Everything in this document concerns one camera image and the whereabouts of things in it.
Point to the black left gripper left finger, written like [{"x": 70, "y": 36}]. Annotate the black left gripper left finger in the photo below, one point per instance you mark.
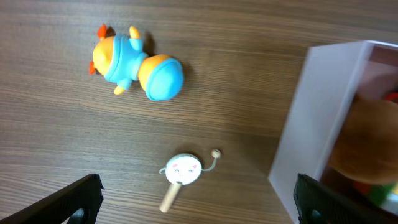
[{"x": 78, "y": 202}]

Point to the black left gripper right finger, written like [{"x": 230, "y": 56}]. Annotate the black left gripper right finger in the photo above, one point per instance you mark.
[{"x": 317, "y": 203}]

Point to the brown plush toy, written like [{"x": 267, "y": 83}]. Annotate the brown plush toy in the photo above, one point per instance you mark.
[{"x": 366, "y": 148}]

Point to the pig face rattle drum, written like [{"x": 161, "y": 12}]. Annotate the pig face rattle drum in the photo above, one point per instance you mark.
[{"x": 180, "y": 170}]

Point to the colourful two-by-two puzzle cube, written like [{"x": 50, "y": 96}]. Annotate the colourful two-by-two puzzle cube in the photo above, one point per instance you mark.
[{"x": 382, "y": 196}]

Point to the red toy fire truck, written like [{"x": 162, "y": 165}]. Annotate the red toy fire truck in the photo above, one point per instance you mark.
[{"x": 392, "y": 96}]

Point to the white box with pink interior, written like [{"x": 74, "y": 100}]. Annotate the white box with pink interior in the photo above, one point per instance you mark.
[{"x": 330, "y": 77}]

